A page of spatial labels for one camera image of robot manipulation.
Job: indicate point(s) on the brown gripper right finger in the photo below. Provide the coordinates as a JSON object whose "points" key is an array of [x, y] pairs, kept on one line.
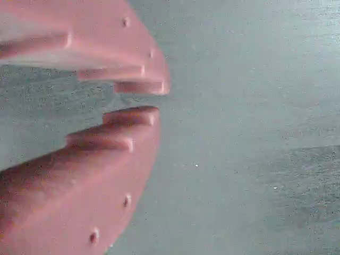
{"points": [[93, 32]]}

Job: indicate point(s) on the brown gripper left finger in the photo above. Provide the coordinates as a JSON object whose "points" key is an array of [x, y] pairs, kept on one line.
{"points": [[79, 191]]}

